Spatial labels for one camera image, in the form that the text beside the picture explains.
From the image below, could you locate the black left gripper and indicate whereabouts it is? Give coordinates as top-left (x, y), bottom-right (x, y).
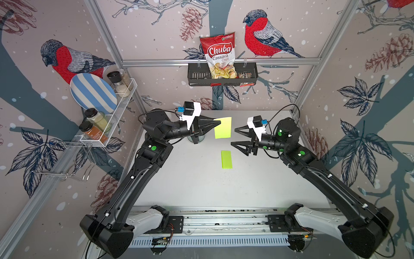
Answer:
top-left (162, 115), bottom-right (220, 145)

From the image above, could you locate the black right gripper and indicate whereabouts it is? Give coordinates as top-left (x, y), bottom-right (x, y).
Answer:
top-left (232, 124), bottom-right (289, 158)

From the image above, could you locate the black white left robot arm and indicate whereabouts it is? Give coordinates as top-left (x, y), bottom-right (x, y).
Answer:
top-left (80, 109), bottom-right (221, 259)

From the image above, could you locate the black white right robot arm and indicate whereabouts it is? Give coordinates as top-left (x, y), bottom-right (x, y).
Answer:
top-left (231, 116), bottom-right (394, 259)

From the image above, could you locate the pale green ceramic bowl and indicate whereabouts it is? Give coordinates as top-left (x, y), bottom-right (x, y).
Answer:
top-left (187, 136), bottom-right (205, 144)

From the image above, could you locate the red Chuba cassava chips bag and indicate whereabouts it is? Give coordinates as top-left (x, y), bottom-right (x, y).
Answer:
top-left (200, 32), bottom-right (237, 79)

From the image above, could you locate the brown spice glass jar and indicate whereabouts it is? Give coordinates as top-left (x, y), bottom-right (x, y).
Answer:
top-left (118, 69), bottom-right (133, 90)

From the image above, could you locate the black lid spice grinder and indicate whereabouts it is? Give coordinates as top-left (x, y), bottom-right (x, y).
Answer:
top-left (107, 71), bottom-right (130, 97)

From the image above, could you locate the green sauce jar black lid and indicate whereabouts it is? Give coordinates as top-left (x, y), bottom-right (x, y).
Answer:
top-left (84, 108), bottom-right (112, 133)

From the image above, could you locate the orange sauce jar black lid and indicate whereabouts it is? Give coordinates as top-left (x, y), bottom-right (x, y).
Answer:
top-left (79, 120), bottom-right (108, 144)

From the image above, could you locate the blue white striped plate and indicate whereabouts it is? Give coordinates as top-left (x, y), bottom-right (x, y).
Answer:
top-left (70, 73), bottom-right (118, 114)

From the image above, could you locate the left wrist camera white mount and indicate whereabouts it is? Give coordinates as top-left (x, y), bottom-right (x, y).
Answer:
top-left (176, 101), bottom-right (202, 130)

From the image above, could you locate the black wire wall basket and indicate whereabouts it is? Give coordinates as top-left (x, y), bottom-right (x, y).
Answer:
top-left (188, 63), bottom-right (258, 86)

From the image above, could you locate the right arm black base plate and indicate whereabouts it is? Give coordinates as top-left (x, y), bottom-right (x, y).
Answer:
top-left (266, 214), bottom-right (313, 233)

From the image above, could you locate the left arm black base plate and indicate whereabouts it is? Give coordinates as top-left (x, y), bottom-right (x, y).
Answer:
top-left (144, 216), bottom-right (184, 234)

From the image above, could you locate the white wire wall shelf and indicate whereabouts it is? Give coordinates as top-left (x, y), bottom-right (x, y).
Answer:
top-left (80, 78), bottom-right (138, 147)

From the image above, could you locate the metal wire hook rack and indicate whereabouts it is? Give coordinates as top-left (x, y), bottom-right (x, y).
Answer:
top-left (30, 140), bottom-right (96, 182)

